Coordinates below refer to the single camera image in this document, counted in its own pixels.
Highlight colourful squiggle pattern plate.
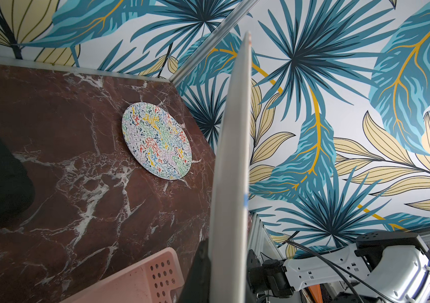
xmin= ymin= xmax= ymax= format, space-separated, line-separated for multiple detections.
xmin=121 ymin=102 xmax=192 ymax=180

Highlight pink plastic basket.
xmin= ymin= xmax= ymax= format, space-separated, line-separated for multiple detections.
xmin=64 ymin=247 xmax=185 ymax=302

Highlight white plaid striped plate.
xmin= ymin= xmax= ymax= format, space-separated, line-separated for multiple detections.
xmin=208 ymin=32 xmax=252 ymax=302

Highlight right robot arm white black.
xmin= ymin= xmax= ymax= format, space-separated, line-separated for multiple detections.
xmin=247 ymin=231 xmax=430 ymax=302

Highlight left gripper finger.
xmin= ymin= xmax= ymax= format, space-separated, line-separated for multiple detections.
xmin=178 ymin=239 xmax=211 ymax=303

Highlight right aluminium frame post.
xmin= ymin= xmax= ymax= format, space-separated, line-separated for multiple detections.
xmin=169 ymin=0 xmax=259 ymax=86

